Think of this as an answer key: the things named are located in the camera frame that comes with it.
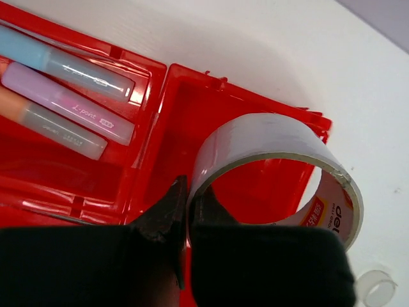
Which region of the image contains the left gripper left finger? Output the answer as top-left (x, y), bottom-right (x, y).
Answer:
top-left (1, 176), bottom-right (187, 306)

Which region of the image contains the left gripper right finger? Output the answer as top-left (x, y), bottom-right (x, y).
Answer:
top-left (190, 189), bottom-right (356, 306)

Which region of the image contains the blue highlighter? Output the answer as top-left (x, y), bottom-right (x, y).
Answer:
top-left (1, 26), bottom-right (135, 102)

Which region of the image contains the orange highlighter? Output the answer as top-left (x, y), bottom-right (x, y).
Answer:
top-left (1, 87), bottom-right (107, 160)

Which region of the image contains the red compartment bin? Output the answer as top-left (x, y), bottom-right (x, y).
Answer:
top-left (0, 0), bottom-right (333, 307)

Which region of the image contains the pink highlighter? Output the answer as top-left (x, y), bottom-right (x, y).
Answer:
top-left (1, 62), bottom-right (135, 146)

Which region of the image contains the small clear tape roll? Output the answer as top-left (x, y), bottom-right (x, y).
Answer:
top-left (355, 270), bottom-right (397, 307)

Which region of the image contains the large clear tape roll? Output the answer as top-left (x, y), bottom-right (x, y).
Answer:
top-left (189, 113), bottom-right (364, 248)

